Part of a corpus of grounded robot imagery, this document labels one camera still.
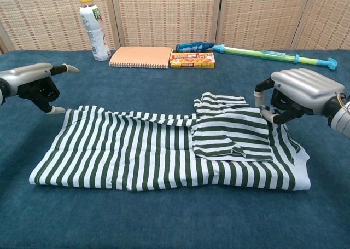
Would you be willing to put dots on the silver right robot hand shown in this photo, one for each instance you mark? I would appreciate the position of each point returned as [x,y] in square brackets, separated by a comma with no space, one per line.
[303,87]

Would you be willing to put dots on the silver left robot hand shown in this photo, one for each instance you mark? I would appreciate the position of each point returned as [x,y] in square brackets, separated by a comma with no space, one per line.
[27,74]

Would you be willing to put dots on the green white striped T-shirt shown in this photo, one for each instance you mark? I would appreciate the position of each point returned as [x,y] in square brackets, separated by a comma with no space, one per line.
[123,150]

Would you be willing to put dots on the green blue water pump toy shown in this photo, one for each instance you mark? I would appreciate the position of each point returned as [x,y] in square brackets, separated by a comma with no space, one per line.
[246,51]

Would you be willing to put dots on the white drink bottle yellow cap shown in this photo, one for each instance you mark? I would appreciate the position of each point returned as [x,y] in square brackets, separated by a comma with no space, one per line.
[94,32]

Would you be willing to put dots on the orange spiral notebook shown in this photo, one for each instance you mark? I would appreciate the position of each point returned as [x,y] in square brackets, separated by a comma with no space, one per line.
[139,56]

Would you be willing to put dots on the yellow curry box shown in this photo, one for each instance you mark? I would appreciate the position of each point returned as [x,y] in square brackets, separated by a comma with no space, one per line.
[191,59]

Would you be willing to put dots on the blue tube bottle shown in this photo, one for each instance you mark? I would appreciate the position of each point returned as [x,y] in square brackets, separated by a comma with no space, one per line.
[191,46]

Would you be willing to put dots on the woven bamboo folding screen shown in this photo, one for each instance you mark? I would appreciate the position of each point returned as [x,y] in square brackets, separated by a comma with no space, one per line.
[164,13]

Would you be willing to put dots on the blue table cover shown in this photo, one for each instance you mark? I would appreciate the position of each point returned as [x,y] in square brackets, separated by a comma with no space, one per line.
[164,219]

